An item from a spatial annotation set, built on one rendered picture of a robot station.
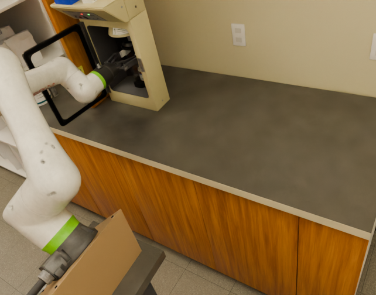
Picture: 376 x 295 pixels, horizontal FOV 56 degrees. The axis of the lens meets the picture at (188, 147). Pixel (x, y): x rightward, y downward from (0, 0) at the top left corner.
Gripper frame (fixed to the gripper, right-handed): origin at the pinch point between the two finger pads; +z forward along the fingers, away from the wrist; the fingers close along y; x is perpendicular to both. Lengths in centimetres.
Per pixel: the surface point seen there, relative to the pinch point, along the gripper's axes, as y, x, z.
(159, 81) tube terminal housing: -14.0, 12.8, -3.4
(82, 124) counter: 18.7, 25.8, -32.0
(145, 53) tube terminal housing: -14.1, -4.2, -6.8
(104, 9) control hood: -14.2, -30.3, -21.1
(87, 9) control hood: -4.9, -30.2, -21.3
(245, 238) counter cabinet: -71, 64, -37
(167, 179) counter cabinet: -35, 40, -37
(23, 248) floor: 86, 119, -80
